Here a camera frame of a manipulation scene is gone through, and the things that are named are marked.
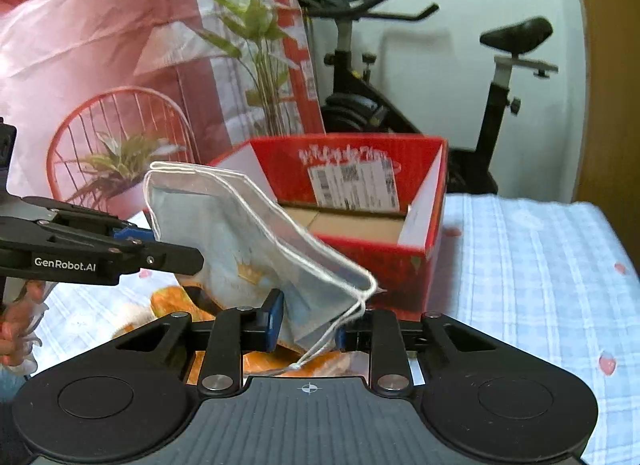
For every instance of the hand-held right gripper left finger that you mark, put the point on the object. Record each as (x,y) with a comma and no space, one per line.
(272,320)

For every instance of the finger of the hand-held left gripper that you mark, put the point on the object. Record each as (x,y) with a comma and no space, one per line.
(132,236)
(165,261)

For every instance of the black exercise bike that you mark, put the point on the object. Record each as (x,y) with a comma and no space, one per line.
(350,110)

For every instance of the light blue face mask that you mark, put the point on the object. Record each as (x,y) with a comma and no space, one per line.
(240,225)

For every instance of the orange snack packet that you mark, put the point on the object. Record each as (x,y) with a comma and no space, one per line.
(167,301)

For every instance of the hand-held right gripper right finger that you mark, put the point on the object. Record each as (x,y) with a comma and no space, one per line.
(342,340)

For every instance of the person's left hand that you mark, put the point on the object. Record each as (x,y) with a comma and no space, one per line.
(15,325)

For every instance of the red cardboard box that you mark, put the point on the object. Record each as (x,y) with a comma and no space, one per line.
(350,150)

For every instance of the printed backdrop cloth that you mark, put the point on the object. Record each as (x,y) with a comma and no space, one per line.
(125,45)

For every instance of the wooden door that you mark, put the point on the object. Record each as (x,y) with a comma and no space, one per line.
(612,95)

